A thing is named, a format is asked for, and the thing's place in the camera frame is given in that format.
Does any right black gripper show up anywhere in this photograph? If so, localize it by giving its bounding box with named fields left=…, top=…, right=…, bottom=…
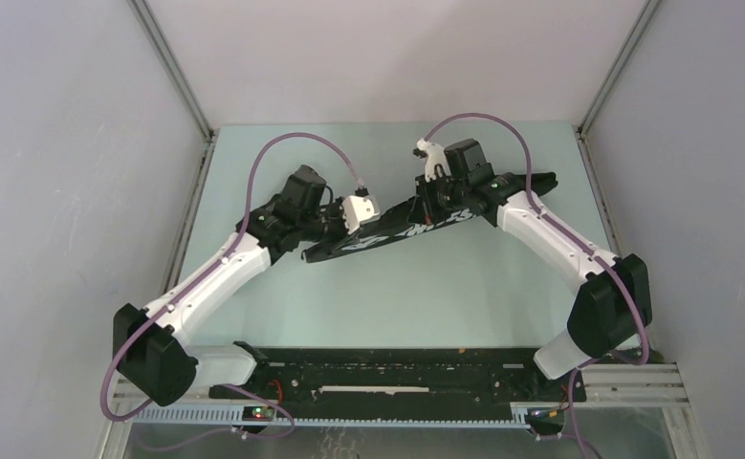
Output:
left=410, top=169, right=471, bottom=226

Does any black racket bag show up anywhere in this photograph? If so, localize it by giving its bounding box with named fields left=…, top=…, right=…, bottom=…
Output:
left=302, top=170, right=558, bottom=263

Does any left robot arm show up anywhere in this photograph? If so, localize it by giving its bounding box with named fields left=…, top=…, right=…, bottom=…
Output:
left=113, top=165, right=345, bottom=406

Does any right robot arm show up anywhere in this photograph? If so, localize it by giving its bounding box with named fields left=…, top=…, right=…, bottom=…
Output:
left=413, top=139, right=652, bottom=400

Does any left controller board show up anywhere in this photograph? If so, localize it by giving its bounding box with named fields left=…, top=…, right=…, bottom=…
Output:
left=240, top=405, right=276, bottom=423

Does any controller board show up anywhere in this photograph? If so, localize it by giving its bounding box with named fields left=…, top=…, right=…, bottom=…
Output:
left=525, top=409, right=565, bottom=424
left=240, top=405, right=276, bottom=423

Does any right controller board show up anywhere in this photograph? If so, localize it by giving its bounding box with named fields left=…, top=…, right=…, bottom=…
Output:
left=525, top=409, right=565, bottom=424

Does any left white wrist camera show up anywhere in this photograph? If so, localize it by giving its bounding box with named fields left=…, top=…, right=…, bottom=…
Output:
left=341, top=195, right=381, bottom=234

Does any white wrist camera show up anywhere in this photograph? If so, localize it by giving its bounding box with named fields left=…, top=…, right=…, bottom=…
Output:
left=412, top=139, right=450, bottom=183
left=341, top=195, right=381, bottom=234

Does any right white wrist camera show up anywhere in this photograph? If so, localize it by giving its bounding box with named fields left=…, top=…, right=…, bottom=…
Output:
left=412, top=139, right=450, bottom=183

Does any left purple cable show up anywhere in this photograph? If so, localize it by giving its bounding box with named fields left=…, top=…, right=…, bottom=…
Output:
left=99, top=132, right=370, bottom=442

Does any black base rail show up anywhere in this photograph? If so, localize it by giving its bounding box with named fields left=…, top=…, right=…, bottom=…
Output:
left=244, top=347, right=586, bottom=422

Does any left aluminium frame post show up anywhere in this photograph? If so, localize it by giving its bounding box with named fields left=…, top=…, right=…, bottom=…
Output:
left=127, top=0, right=214, bottom=142

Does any aluminium frame post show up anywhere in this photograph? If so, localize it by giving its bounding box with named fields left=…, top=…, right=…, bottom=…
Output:
left=577, top=0, right=666, bottom=139
left=127, top=0, right=214, bottom=142

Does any right aluminium frame post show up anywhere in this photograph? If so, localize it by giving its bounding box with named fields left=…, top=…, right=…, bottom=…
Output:
left=577, top=0, right=666, bottom=139

